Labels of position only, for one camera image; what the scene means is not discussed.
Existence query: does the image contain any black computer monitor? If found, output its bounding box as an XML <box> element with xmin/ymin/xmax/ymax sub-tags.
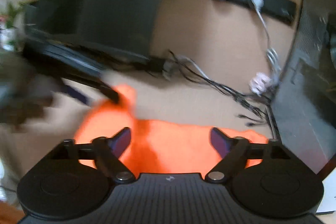
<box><xmin>31</xmin><ymin>0</ymin><xmax>161</xmax><ymax>63</ymax></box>

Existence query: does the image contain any black cable bundle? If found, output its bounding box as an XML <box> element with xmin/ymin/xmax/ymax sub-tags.
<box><xmin>146</xmin><ymin>49</ymin><xmax>272</xmax><ymax>127</ymax></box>

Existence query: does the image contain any pink crumpled tissue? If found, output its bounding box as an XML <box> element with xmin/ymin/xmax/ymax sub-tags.
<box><xmin>249</xmin><ymin>72</ymin><xmax>271</xmax><ymax>96</ymax></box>

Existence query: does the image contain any orange pumpkin costume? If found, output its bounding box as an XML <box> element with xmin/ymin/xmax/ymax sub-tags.
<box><xmin>75</xmin><ymin>84</ymin><xmax>268</xmax><ymax>175</ymax></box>

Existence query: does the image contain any computer tower with glass panel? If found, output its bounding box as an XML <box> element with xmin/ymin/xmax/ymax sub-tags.
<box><xmin>270</xmin><ymin>0</ymin><xmax>335</xmax><ymax>173</ymax></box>

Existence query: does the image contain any green potted plant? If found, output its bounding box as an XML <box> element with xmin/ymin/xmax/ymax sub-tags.
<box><xmin>1</xmin><ymin>1</ymin><xmax>27</xmax><ymax>51</ymax></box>

